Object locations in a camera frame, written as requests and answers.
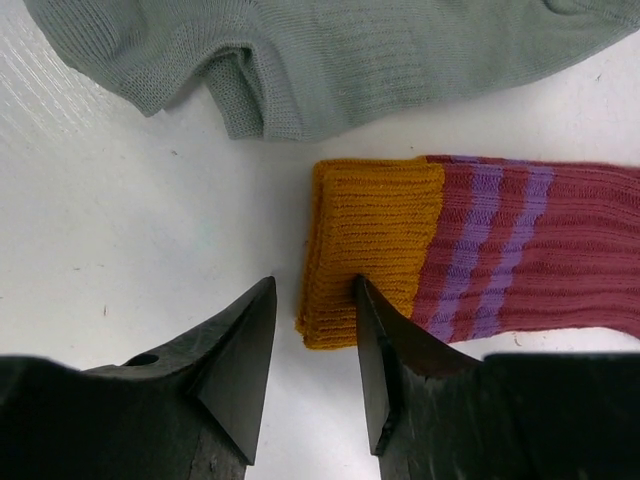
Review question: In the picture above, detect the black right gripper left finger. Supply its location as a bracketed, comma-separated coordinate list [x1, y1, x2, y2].
[1, 277, 277, 479]

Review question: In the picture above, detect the maroon sock with orange cuff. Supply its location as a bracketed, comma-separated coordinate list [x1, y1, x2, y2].
[296, 155, 639, 350]

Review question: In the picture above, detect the grey-green ankle sock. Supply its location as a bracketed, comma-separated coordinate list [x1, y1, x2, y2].
[27, 1, 639, 141]

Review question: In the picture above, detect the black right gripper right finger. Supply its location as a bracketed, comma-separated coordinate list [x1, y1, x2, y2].
[353, 276, 639, 479]

